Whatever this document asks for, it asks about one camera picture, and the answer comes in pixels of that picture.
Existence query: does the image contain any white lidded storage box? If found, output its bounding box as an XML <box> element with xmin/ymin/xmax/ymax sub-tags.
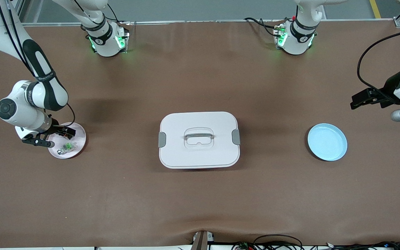
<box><xmin>158</xmin><ymin>111</ymin><xmax>241</xmax><ymax>169</ymax></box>

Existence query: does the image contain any pink round plate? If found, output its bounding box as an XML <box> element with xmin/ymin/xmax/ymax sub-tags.
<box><xmin>47</xmin><ymin>122</ymin><xmax>86</xmax><ymax>159</ymax></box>

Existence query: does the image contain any light blue round plate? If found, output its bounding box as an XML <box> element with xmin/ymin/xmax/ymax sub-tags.
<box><xmin>307</xmin><ymin>123</ymin><xmax>348</xmax><ymax>161</ymax></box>

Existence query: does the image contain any brown table mat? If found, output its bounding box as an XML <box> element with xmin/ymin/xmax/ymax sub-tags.
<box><xmin>0</xmin><ymin>21</ymin><xmax>400</xmax><ymax>249</ymax></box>

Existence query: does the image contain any green and silver switch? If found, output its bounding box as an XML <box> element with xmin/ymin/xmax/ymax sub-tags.
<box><xmin>57</xmin><ymin>141</ymin><xmax>77</xmax><ymax>155</ymax></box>

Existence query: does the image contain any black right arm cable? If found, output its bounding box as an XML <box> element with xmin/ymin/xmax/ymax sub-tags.
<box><xmin>0</xmin><ymin>0</ymin><xmax>76</xmax><ymax>127</ymax></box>

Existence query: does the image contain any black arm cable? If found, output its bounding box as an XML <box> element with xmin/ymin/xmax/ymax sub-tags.
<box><xmin>0</xmin><ymin>0</ymin><xmax>76</xmax><ymax>127</ymax></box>
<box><xmin>357</xmin><ymin>26</ymin><xmax>400</xmax><ymax>93</ymax></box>

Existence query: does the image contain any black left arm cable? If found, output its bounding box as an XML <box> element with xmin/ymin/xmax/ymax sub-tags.
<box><xmin>357</xmin><ymin>26</ymin><xmax>400</xmax><ymax>93</ymax></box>

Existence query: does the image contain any black base cable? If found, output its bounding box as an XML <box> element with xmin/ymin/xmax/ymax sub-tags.
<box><xmin>94</xmin><ymin>3</ymin><xmax>130</xmax><ymax>25</ymax></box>
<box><xmin>244</xmin><ymin>17</ymin><xmax>284</xmax><ymax>37</ymax></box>

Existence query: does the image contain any black cable bundle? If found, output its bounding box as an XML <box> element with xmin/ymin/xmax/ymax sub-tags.
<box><xmin>325</xmin><ymin>241</ymin><xmax>400</xmax><ymax>250</ymax></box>

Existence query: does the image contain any black looped cable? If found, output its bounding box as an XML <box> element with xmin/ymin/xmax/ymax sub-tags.
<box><xmin>232</xmin><ymin>234</ymin><xmax>305</xmax><ymax>250</ymax></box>

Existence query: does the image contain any grey camera mount clamp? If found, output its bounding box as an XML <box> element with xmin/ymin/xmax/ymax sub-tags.
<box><xmin>191</xmin><ymin>231</ymin><xmax>215</xmax><ymax>250</ymax></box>

